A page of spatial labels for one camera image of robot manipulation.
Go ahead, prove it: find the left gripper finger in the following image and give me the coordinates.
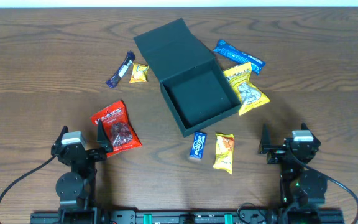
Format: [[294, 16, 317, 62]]
[[53, 126, 68, 146], [97, 120, 113, 152]]

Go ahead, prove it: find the red candy bag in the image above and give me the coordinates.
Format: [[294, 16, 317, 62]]
[[91, 100, 142, 157]]

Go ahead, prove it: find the large yellow snack bag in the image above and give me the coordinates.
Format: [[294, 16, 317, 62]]
[[223, 62, 270, 116]]

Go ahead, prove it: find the dark green box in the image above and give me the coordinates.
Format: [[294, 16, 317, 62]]
[[134, 19, 242, 136]]

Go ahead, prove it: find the blue snack bar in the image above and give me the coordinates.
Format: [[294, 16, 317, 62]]
[[213, 39, 265, 75]]

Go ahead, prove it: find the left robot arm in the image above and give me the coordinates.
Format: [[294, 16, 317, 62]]
[[51, 121, 112, 211]]

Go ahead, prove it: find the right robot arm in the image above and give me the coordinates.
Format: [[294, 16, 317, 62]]
[[258, 123, 328, 207]]

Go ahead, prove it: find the blue eclipse gum pack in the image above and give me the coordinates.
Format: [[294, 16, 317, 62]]
[[190, 132, 207, 159]]

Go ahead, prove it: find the yellow orange snack packet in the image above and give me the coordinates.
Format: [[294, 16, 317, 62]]
[[213, 134, 234, 174]]

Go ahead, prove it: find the small yellow candy packet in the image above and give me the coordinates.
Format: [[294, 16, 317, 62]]
[[129, 63, 149, 83]]

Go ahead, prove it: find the dark blue candy bar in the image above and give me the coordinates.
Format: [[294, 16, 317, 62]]
[[106, 51, 135, 88]]

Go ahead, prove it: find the right black cable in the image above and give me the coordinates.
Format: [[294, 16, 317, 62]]
[[286, 146, 358, 224]]

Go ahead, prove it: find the black cable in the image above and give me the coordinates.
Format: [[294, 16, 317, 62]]
[[286, 146, 358, 224], [0, 155, 57, 224]]

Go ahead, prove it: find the left black cable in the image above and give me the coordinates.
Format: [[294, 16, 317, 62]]
[[0, 155, 57, 224]]

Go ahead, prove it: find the black mounting rail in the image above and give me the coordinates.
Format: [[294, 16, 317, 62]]
[[29, 209, 344, 224]]

